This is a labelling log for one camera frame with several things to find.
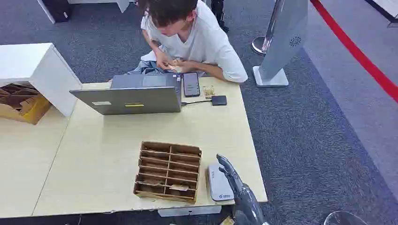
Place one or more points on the black smartphone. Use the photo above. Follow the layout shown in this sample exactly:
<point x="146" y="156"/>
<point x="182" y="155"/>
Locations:
<point x="191" y="84"/>

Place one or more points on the grey laptop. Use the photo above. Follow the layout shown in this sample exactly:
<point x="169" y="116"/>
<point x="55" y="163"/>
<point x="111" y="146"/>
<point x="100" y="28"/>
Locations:
<point x="133" y="101"/>

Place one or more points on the wooden card box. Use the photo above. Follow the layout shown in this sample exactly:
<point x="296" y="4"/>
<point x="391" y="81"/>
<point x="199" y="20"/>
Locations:
<point x="169" y="169"/>

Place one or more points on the white desk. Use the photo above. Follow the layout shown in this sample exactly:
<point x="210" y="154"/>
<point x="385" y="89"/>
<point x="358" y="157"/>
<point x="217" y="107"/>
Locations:
<point x="122" y="3"/>

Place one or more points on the chrome stanchion post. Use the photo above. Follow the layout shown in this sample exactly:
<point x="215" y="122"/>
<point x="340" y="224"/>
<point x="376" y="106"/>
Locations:
<point x="264" y="42"/>

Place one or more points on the small tan card stack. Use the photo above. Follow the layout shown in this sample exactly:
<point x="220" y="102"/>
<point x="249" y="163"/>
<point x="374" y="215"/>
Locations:
<point x="208" y="92"/>

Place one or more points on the clear plastic dome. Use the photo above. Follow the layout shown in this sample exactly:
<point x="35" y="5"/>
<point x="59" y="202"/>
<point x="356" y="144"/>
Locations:
<point x="343" y="219"/>

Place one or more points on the grey kiosk stand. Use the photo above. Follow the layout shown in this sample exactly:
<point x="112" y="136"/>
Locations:
<point x="284" y="40"/>

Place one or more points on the white plastic bar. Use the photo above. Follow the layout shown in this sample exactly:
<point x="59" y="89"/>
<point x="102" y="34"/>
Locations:
<point x="189" y="211"/>

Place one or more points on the white cabinet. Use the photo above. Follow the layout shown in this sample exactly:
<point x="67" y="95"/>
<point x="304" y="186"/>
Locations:
<point x="37" y="68"/>

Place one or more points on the tan cardboard scrap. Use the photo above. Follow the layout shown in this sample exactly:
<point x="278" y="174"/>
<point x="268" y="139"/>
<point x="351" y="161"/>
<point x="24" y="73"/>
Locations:
<point x="227" y="221"/>

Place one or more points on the person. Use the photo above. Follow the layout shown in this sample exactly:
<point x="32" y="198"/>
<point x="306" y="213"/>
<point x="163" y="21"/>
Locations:
<point x="202" y="40"/>

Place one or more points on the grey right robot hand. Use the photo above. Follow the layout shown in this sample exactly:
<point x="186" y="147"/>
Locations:
<point x="245" y="202"/>

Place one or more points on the black usb hub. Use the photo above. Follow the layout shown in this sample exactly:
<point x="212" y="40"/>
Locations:
<point x="219" y="100"/>

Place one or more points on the pale card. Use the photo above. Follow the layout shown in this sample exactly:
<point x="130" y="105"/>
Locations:
<point x="179" y="187"/>

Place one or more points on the black stand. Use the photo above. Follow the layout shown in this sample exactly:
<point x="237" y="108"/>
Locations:
<point x="218" y="14"/>

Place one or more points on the grey card reader device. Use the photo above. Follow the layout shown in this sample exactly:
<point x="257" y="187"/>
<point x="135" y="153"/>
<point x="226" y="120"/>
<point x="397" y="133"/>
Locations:
<point x="219" y="184"/>

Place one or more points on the brown cardboard box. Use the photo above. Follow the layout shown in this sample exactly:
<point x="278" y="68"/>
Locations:
<point x="21" y="105"/>

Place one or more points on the black box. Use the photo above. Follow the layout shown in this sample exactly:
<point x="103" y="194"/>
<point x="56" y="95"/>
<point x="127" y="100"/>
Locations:
<point x="57" y="9"/>

